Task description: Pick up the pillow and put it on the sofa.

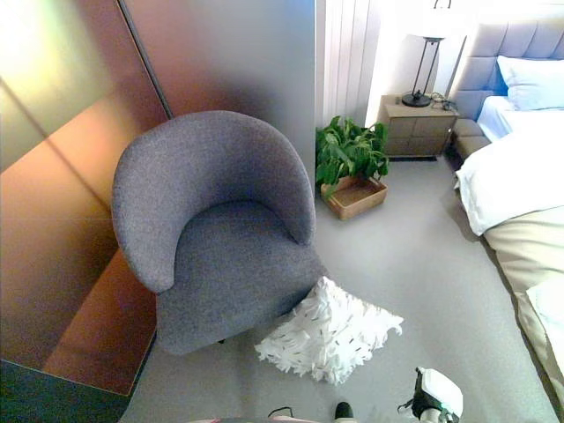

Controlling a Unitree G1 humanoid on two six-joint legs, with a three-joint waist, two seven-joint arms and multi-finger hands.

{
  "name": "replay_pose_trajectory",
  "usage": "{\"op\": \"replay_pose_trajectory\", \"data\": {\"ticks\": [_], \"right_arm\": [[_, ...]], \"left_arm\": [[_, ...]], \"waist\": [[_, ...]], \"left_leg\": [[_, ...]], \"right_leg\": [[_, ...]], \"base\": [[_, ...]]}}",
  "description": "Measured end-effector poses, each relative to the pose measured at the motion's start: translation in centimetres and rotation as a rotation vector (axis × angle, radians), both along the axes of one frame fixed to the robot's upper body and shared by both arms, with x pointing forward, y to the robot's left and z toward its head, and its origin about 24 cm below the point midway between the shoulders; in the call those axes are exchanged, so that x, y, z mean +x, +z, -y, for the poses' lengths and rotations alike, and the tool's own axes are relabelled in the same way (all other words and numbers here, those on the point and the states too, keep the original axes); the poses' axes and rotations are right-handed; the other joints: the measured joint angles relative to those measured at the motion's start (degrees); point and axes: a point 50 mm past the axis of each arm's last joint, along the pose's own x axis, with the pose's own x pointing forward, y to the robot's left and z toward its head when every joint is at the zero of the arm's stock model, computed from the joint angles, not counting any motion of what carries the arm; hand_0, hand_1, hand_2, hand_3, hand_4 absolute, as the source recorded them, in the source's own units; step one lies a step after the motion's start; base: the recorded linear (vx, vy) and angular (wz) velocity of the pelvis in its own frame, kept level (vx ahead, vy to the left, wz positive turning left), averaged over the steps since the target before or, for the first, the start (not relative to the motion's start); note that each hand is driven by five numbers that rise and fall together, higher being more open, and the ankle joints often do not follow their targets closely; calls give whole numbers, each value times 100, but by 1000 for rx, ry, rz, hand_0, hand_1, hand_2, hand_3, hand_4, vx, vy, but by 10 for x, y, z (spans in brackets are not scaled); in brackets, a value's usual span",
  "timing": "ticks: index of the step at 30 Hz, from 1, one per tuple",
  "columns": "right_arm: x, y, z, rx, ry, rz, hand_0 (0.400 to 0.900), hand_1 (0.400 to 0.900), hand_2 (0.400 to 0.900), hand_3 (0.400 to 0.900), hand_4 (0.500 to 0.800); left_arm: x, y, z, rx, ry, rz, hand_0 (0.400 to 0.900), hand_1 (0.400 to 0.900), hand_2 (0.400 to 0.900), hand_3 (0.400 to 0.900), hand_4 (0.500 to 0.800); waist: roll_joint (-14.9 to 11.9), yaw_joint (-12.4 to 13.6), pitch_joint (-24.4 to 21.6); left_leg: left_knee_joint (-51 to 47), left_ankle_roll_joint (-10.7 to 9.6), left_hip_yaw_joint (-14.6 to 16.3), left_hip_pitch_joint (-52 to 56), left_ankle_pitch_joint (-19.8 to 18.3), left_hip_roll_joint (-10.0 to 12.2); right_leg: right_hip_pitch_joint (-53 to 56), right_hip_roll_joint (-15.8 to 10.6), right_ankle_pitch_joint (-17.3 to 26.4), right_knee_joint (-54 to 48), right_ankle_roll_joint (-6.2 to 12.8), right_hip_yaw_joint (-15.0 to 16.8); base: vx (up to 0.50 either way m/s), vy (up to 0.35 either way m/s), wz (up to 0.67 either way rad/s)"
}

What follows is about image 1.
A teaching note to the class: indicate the green leafy potted plant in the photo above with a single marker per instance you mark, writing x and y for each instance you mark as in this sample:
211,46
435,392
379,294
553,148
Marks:
348,150

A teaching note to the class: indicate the white bed pillow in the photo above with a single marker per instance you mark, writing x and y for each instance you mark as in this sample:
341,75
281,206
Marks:
533,83

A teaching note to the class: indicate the beige bed blanket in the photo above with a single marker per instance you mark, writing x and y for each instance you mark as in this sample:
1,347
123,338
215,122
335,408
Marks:
529,251

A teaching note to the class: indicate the white fringed throw pillow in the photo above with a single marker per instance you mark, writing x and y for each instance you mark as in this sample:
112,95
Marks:
330,335

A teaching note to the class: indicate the woven wicker basket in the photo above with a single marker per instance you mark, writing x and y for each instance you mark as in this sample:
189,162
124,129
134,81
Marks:
352,207

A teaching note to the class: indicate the white pleated curtain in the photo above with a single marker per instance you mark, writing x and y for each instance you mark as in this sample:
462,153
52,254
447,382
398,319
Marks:
346,61

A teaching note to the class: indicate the white duvet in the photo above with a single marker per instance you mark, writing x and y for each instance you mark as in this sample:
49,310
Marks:
515,176

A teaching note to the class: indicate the brown wooden wardrobe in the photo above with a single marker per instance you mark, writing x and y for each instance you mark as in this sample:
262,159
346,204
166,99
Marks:
66,176

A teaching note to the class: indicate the black right robot foot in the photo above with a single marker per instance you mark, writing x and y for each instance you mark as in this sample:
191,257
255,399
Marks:
343,411

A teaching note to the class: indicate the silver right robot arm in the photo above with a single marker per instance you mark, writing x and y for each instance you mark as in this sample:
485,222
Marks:
440,392

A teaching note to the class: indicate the beige bedside nightstand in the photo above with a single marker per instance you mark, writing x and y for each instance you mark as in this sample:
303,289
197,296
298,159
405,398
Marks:
418,128

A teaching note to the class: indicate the grey fabric tub armchair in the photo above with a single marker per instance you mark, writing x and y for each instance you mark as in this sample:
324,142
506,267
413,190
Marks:
229,260

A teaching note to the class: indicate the black table lamp white shade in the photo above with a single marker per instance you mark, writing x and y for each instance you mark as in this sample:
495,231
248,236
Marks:
416,100

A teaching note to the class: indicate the bed with white bedding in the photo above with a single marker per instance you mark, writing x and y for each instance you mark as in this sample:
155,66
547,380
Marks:
476,70

